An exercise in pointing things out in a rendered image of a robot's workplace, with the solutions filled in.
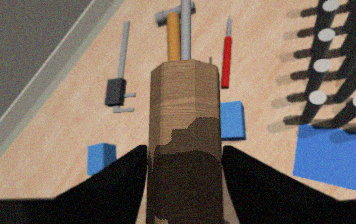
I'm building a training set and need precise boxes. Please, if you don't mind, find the blue tape strip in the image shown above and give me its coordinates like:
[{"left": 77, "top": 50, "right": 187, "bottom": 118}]
[{"left": 292, "top": 123, "right": 356, "bottom": 190}]

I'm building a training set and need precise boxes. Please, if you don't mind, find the red cylinder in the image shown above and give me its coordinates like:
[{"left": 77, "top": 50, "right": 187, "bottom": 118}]
[{"left": 221, "top": 15, "right": 232, "bottom": 89}]

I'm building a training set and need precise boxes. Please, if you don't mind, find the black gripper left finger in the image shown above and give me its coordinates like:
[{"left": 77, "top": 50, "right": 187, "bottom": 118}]
[{"left": 0, "top": 145, "right": 148, "bottom": 224}]

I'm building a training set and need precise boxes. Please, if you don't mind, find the blue rectangular block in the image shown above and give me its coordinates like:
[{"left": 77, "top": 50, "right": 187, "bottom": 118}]
[
  {"left": 87, "top": 143, "right": 117, "bottom": 176},
  {"left": 220, "top": 101, "right": 246, "bottom": 141}
]

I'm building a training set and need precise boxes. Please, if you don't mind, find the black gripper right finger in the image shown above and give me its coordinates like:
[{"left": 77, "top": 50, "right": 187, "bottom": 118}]
[{"left": 222, "top": 145, "right": 356, "bottom": 224}]

